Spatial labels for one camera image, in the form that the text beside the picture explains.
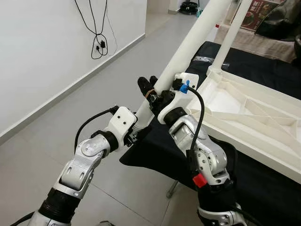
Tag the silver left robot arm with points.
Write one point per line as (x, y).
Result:
(80, 169)

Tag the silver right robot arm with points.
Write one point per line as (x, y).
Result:
(207, 155)

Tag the black tablecloth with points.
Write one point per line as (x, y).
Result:
(155, 150)

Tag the clear tape strip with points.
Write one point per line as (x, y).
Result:
(207, 60)

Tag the metal folding table leg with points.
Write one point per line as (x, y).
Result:
(173, 188)

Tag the black round floor device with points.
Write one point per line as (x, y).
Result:
(188, 7)

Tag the grey robot left foot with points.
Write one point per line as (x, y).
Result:
(106, 223)

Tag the beige textured cloth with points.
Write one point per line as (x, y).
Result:
(263, 44)

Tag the red printed cardboard box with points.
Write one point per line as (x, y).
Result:
(258, 12)

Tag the black plastic bag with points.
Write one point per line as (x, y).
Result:
(282, 23)

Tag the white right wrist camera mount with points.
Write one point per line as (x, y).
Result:
(174, 101)

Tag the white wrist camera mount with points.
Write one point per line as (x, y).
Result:
(123, 121)
(174, 101)

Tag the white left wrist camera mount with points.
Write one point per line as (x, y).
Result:
(123, 121)

